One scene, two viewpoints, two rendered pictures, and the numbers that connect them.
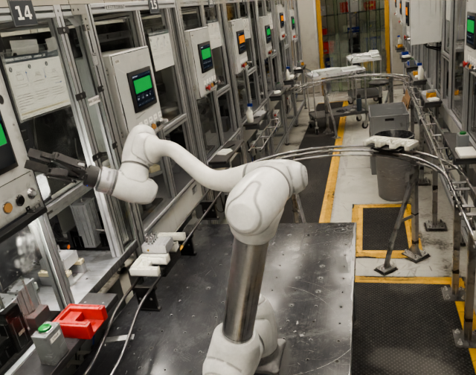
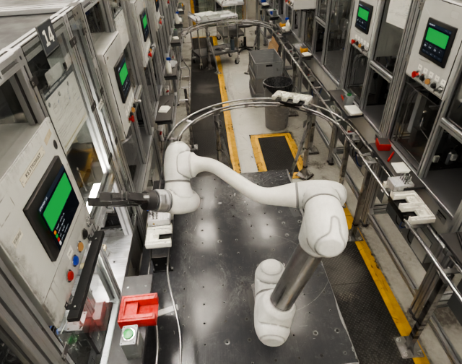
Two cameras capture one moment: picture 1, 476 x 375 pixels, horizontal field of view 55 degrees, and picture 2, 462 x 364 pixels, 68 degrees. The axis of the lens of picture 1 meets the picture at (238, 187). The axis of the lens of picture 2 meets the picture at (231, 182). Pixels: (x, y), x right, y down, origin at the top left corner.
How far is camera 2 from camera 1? 0.81 m
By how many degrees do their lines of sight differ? 24
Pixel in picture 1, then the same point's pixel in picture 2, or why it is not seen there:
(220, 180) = (273, 198)
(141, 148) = (187, 167)
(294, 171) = (341, 193)
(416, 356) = not seen: hidden behind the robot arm
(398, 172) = (281, 110)
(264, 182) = (339, 216)
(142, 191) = (192, 205)
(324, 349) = (312, 283)
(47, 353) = (135, 352)
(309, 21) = not seen: outside the picture
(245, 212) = (334, 245)
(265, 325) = not seen: hidden behind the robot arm
